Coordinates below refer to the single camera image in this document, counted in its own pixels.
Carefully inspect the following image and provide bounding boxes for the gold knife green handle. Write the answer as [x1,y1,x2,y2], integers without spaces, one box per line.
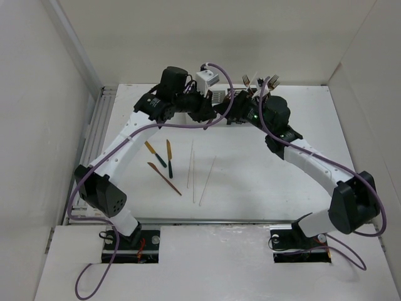
[145,141,167,168]
[166,139,174,179]

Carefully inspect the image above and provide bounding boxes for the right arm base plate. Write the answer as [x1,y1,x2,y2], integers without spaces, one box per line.
[268,227,331,263]

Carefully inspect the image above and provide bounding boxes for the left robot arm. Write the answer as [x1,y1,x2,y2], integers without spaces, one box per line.
[75,66,219,249]

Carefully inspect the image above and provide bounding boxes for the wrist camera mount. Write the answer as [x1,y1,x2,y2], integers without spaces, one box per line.
[253,78,270,98]
[195,70,219,96]

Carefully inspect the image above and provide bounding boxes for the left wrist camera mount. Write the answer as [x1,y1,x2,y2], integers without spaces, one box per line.
[195,70,219,96]

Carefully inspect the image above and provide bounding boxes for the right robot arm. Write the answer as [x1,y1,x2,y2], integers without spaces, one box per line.
[226,90,380,248]

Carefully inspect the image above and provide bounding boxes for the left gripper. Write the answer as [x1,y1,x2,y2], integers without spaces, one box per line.
[173,84,217,124]

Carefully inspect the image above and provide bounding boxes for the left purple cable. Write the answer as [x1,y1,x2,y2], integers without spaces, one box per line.
[66,61,236,300]

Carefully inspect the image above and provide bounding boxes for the black metal fork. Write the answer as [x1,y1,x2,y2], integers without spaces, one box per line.
[268,75,280,91]

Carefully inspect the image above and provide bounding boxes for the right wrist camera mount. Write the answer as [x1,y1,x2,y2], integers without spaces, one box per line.
[253,78,270,98]

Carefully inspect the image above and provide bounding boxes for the aluminium rail front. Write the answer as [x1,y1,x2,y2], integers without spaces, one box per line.
[65,216,373,226]

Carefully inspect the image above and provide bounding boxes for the rose gold metal fork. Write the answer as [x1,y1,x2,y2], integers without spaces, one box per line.
[242,75,251,88]

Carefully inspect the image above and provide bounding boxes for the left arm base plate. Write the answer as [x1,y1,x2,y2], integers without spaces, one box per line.
[98,230,160,264]

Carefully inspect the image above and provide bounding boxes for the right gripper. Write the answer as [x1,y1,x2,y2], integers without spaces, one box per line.
[213,90,274,135]

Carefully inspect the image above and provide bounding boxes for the white chopstick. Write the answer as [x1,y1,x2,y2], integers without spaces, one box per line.
[192,151,195,204]
[198,156,217,207]
[243,72,258,95]
[187,140,194,189]

